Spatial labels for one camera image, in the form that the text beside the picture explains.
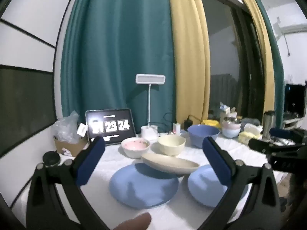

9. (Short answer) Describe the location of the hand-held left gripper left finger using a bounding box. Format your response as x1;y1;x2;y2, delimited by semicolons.
26;136;113;230

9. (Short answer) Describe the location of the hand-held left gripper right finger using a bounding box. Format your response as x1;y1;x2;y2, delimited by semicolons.
199;136;282;230

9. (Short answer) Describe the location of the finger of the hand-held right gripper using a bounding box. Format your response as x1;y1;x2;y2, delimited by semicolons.
269;127;307;141
248;138;304;154

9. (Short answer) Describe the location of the large blue bowl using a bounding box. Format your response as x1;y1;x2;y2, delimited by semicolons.
187;124;220;148

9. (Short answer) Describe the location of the blue plate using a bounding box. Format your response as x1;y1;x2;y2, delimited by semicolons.
187;165;248;208
109;163;179;209

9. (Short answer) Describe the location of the pink patterned white bowl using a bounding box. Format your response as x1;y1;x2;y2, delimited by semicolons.
121;138;150;159

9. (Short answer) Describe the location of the cream bowl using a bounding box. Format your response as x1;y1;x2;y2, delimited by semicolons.
158;135;186;156

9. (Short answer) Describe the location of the cream oval plate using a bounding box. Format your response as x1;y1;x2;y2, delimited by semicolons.
141;153;200;175

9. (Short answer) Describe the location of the person's left hand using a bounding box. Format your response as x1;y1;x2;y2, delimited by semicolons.
113;213;152;230

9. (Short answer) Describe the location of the steel thermos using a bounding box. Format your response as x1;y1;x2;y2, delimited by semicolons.
262;111;276;140

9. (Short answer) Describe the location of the yellow tissue pack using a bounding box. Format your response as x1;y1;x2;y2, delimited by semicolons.
239;123;263;144

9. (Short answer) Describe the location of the grey cloth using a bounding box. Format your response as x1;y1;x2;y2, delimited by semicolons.
241;118;261;127

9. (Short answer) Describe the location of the light blue bowl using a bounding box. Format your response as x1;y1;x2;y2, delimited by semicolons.
222;127;241;138

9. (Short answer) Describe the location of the tablet with clock display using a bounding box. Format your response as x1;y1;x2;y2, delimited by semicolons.
85;108;137;146

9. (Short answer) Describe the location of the dark monitor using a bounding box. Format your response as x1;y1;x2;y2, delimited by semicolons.
284;83;307;114

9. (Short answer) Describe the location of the yellow wipes packet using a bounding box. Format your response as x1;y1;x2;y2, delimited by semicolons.
201;119;220;127

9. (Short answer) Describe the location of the black round puck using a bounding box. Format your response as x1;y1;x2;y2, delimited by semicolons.
43;151;60;168

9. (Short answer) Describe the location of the clear plastic bag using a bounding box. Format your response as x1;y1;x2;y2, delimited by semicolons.
53;111;82;142

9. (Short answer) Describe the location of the narrow teal curtain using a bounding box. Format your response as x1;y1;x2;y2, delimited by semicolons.
254;0;285;127

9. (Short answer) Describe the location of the grey ribbed panel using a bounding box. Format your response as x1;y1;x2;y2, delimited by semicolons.
211;74;238;111

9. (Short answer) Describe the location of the white desk lamp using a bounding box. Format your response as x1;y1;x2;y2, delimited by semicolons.
135;74;166;141

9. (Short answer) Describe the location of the white air conditioner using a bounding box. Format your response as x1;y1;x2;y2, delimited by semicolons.
281;24;307;35

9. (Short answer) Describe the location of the black charger cable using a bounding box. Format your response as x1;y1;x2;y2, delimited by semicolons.
187;115;204;125

